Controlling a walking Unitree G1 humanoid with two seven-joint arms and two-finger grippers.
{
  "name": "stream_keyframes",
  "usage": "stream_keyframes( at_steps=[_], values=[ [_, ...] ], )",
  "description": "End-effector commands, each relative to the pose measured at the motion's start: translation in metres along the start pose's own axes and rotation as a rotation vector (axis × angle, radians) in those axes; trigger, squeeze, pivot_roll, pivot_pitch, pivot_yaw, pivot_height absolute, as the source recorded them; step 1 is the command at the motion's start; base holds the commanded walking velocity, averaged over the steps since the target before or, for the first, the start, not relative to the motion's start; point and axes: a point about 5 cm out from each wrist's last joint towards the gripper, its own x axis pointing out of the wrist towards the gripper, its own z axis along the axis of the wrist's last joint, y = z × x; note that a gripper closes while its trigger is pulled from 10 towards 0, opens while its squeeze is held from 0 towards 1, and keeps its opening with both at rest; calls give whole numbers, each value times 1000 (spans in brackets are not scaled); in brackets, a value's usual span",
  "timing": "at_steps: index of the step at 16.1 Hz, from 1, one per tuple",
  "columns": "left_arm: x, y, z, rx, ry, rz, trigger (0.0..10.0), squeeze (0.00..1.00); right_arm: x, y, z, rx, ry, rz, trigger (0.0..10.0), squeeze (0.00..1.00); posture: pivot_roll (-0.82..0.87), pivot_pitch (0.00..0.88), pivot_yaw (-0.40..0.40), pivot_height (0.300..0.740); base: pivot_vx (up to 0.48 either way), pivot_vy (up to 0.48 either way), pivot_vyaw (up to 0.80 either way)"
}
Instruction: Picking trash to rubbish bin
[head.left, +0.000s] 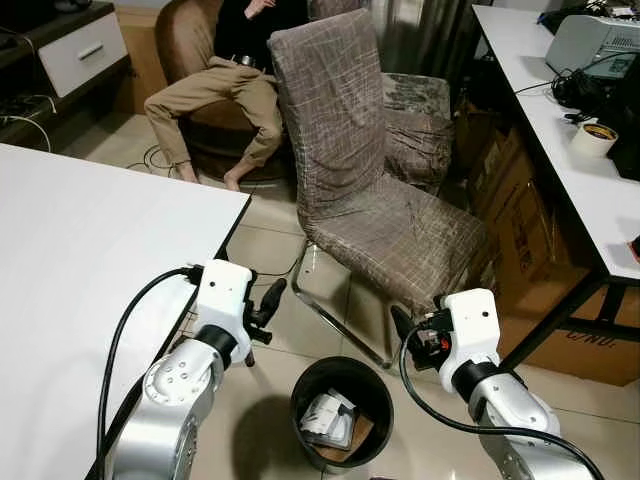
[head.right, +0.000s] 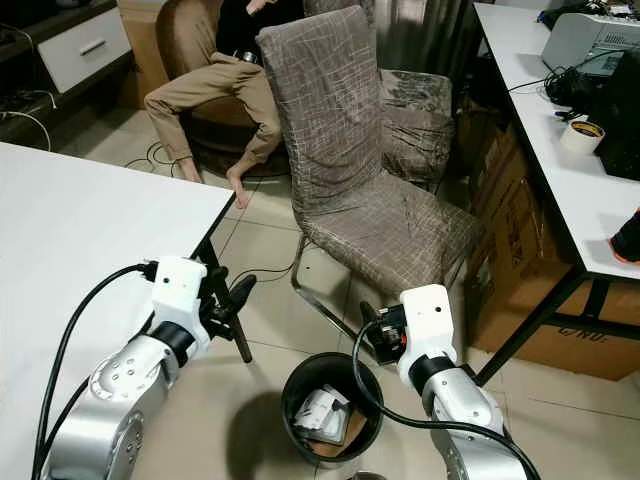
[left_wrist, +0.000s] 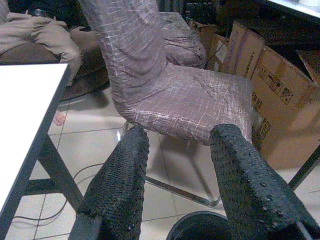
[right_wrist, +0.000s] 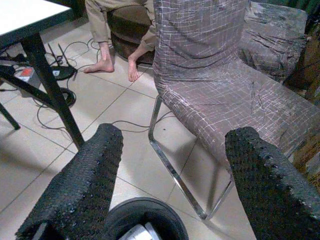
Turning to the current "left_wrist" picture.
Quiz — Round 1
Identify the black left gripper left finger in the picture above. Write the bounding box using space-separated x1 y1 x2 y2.
76 124 151 240

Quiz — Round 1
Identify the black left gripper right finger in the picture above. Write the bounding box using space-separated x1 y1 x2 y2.
209 123 320 240

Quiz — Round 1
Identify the black rubbish bin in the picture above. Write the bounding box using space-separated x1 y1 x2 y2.
166 211 231 240

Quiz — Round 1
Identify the large printed cardboard box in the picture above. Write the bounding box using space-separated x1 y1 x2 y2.
249 46 320 171

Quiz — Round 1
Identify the small pink floor item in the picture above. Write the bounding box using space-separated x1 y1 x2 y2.
53 113 67 126

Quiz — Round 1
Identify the brown plaid covered chair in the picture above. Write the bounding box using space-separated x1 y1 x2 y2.
79 0 255 208
158 11 208 68

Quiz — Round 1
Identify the brown upholstered seat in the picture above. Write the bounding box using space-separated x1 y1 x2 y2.
0 24 112 101

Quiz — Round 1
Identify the brown cardboard box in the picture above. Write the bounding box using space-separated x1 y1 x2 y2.
224 21 266 81
189 21 230 72

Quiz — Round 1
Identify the person in beige trousers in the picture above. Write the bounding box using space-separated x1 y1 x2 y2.
0 0 83 87

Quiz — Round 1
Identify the black floor cable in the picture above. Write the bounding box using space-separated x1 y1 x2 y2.
9 162 106 227

